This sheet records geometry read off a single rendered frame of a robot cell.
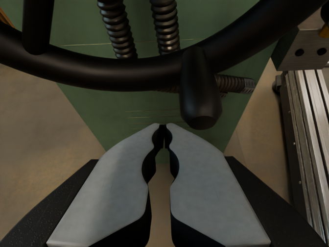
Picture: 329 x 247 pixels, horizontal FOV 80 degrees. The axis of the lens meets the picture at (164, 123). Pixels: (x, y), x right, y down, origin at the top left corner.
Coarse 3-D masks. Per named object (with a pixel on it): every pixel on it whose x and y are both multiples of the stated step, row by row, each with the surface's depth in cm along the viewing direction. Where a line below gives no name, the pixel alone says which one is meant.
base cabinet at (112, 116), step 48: (0, 0) 29; (96, 0) 29; (144, 0) 29; (192, 0) 29; (240, 0) 29; (96, 48) 35; (144, 48) 35; (96, 96) 46; (144, 96) 46; (240, 96) 47
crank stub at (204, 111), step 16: (192, 48) 13; (192, 64) 12; (208, 64) 12; (192, 80) 11; (208, 80) 11; (192, 96) 11; (208, 96) 11; (192, 112) 11; (208, 112) 11; (208, 128) 12
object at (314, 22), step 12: (300, 24) 29; (312, 24) 29; (288, 36) 31; (300, 36) 30; (312, 36) 30; (276, 48) 35; (288, 48) 32; (300, 48) 31; (312, 48) 31; (324, 48) 31; (276, 60) 35; (288, 60) 33; (300, 60) 33; (312, 60) 33; (324, 60) 33
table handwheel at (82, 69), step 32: (32, 0) 11; (288, 0) 11; (320, 0) 11; (0, 32) 13; (32, 32) 13; (224, 32) 14; (256, 32) 13; (32, 64) 15; (64, 64) 15; (96, 64) 16; (128, 64) 16; (160, 64) 16; (224, 64) 14
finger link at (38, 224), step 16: (96, 160) 9; (80, 176) 8; (64, 192) 7; (32, 208) 7; (48, 208) 7; (64, 208) 7; (16, 224) 6; (32, 224) 6; (48, 224) 6; (16, 240) 6; (32, 240) 6
